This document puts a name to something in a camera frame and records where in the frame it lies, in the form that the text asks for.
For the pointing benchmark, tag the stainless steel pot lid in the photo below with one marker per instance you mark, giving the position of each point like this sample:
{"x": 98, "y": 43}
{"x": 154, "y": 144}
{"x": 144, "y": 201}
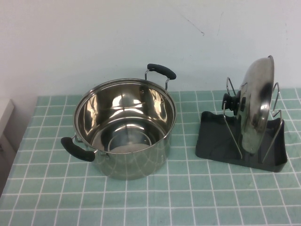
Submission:
{"x": 256, "y": 106}

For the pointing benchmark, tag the green checked tablecloth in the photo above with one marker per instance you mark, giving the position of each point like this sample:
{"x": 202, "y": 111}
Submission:
{"x": 188, "y": 200}

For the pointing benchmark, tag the white box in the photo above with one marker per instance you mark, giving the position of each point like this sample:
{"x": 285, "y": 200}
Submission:
{"x": 5, "y": 117}

